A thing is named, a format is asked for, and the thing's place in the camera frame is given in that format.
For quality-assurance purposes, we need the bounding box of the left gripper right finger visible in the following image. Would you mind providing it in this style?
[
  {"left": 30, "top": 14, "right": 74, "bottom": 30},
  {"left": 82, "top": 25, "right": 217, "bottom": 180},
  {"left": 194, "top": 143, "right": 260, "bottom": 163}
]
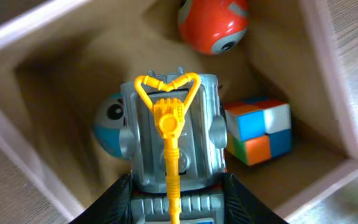
[{"left": 221, "top": 173, "right": 288, "bottom": 224}]

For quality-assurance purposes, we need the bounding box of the orange grey toy truck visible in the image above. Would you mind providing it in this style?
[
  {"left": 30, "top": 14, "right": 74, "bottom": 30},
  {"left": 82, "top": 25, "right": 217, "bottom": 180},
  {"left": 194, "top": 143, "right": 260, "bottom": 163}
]
[{"left": 120, "top": 69, "right": 227, "bottom": 223}]

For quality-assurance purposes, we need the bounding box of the white cardboard box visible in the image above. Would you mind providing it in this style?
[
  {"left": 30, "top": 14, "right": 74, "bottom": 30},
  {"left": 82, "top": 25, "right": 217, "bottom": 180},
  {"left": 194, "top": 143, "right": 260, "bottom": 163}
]
[{"left": 0, "top": 0, "right": 358, "bottom": 220}]

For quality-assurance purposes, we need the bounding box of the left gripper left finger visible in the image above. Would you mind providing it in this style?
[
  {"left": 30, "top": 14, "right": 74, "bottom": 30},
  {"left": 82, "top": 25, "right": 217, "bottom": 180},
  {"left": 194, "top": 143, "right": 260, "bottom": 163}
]
[{"left": 70, "top": 174, "right": 133, "bottom": 224}]

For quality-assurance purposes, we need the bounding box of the blue eye ball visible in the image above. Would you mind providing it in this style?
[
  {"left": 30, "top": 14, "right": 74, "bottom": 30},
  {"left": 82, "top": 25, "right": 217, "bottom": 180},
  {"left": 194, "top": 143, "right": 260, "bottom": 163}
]
[{"left": 93, "top": 93, "right": 129, "bottom": 160}]

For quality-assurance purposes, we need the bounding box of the red eye ball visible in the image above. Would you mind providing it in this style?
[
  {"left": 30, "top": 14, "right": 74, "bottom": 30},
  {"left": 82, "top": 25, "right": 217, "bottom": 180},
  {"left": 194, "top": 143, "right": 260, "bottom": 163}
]
[{"left": 178, "top": 0, "right": 249, "bottom": 55}]

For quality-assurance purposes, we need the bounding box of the colourful puzzle cube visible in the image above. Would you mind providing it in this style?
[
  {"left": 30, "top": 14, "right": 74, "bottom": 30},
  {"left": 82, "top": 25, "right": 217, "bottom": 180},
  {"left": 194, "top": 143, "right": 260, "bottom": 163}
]
[{"left": 223, "top": 97, "right": 292, "bottom": 166}]

